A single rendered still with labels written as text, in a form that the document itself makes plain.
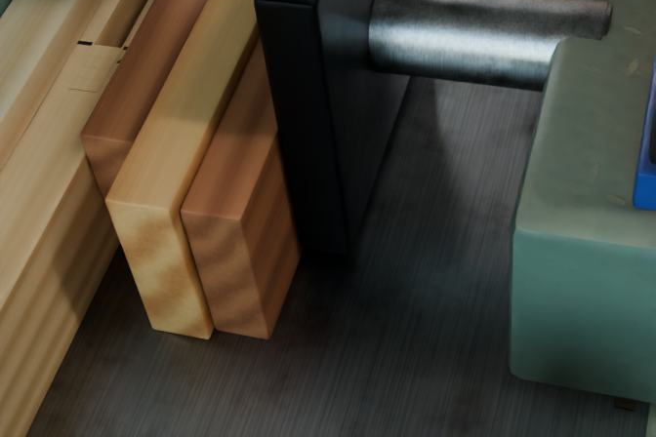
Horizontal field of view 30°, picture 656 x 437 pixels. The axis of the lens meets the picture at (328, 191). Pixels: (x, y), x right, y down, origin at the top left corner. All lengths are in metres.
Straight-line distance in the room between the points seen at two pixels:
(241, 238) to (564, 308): 0.08
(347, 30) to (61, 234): 0.09
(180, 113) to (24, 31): 0.06
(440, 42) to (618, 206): 0.07
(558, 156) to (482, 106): 0.10
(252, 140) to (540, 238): 0.08
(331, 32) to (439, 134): 0.09
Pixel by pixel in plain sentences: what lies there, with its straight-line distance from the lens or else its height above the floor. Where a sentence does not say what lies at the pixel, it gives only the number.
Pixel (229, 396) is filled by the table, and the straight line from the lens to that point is 0.32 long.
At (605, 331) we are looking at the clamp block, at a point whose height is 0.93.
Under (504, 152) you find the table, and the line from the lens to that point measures 0.36.
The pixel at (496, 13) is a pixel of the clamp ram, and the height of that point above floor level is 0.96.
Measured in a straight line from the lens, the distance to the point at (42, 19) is 0.35.
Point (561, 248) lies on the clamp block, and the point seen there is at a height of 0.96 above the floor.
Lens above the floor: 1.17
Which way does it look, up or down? 49 degrees down
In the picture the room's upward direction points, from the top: 9 degrees counter-clockwise
